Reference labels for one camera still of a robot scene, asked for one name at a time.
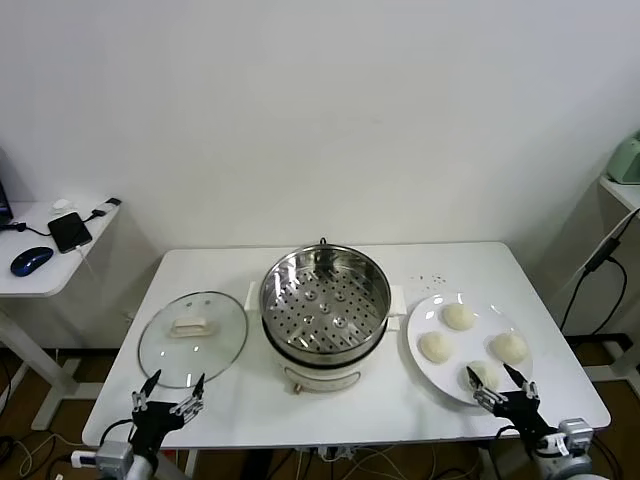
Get glass pot lid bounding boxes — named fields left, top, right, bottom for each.
left=137, top=290, right=250, bottom=389

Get black dongle with cable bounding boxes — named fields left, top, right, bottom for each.
left=0, top=197, right=123, bottom=237

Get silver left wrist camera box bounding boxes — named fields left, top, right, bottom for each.
left=69, top=440, right=132, bottom=469

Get white shelf table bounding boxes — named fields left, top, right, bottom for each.
left=579, top=173, right=640, bottom=384

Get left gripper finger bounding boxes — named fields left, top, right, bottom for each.
left=130, top=368, right=163, bottom=412
left=168, top=372, right=207, bottom=417

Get white steamed baozi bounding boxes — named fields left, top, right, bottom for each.
left=487, top=333, right=529, bottom=365
left=417, top=331, right=455, bottom=365
left=462, top=360, right=501, bottom=392
left=441, top=303, right=477, bottom=332

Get dark laptop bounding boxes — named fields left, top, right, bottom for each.
left=0, top=147, right=15, bottom=226

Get green appliance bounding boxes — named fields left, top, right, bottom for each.
left=605, top=130, right=640, bottom=184

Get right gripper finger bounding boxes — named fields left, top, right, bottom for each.
left=502, top=363, right=540, bottom=401
left=465, top=366, right=506, bottom=411

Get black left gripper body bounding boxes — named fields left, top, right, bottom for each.
left=130, top=399, right=194, bottom=454

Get black power adapter cable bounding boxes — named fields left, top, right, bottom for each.
left=558, top=207, right=640, bottom=335

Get white side desk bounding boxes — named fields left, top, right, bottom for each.
left=0, top=199, right=124, bottom=431

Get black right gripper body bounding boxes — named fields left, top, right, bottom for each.
left=493, top=393, right=559, bottom=444

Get white charging cable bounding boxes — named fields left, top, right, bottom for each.
left=73, top=244, right=99, bottom=281

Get white electric cooker base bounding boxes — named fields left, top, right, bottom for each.
left=244, top=281, right=407, bottom=396

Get black smartphone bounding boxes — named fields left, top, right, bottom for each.
left=47, top=211, right=94, bottom=255

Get white power strip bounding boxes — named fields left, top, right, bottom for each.
left=319, top=444, right=359, bottom=461

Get white round plate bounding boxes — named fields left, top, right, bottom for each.
left=406, top=292, right=535, bottom=407

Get blue computer mouse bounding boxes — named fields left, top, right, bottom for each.
left=9, top=246, right=55, bottom=277

